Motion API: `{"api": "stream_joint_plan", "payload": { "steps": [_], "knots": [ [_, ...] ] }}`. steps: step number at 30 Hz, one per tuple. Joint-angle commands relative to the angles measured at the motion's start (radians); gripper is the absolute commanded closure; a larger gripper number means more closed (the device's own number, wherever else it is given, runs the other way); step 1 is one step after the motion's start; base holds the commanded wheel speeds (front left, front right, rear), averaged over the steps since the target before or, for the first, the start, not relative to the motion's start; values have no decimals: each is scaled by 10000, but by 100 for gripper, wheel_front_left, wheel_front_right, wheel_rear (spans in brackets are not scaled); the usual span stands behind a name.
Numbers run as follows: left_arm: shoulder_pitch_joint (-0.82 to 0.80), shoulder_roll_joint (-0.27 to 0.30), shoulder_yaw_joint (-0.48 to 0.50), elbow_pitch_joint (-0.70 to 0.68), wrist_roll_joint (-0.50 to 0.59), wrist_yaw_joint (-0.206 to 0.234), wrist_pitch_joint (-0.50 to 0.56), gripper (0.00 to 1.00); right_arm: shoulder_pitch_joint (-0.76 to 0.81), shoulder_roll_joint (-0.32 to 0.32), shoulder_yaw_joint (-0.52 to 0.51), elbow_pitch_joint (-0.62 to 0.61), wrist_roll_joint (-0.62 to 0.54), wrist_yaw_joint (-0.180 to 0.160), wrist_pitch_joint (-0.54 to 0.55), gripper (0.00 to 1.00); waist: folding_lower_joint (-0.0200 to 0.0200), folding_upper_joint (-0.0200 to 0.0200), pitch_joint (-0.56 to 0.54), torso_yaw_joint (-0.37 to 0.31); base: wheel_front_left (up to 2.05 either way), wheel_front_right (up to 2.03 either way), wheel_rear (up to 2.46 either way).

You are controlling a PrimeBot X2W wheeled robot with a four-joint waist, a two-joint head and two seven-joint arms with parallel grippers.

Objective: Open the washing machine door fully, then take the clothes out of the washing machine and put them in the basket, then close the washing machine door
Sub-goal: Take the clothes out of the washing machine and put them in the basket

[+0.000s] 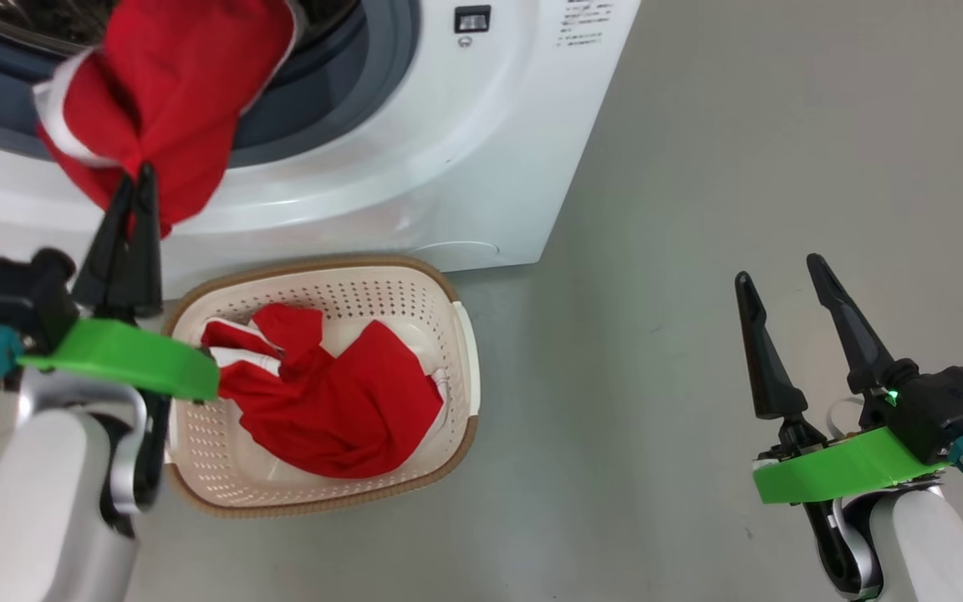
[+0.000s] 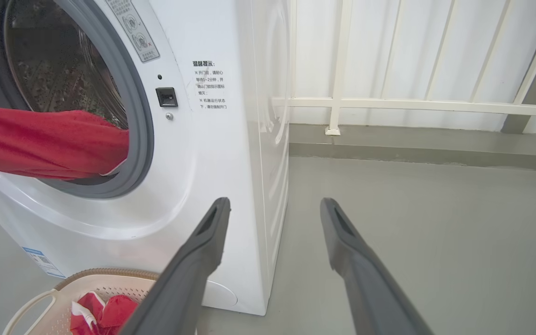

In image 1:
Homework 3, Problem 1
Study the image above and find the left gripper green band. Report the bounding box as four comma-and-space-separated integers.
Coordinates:
18, 163, 221, 400

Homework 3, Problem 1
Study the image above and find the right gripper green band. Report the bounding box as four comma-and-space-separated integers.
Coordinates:
734, 253, 950, 505

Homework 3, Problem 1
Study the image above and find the red garment with white trim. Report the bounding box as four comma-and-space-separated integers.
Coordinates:
200, 303, 449, 480
33, 0, 298, 239

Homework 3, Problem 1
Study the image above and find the cream perforated basket brown rim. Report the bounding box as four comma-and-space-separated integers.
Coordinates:
160, 255, 481, 518

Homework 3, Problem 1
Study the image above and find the white front-load washing machine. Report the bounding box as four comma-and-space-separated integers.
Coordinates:
0, 0, 643, 302

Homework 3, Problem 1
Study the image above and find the black text notice sticker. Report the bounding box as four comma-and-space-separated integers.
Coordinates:
558, 0, 614, 47

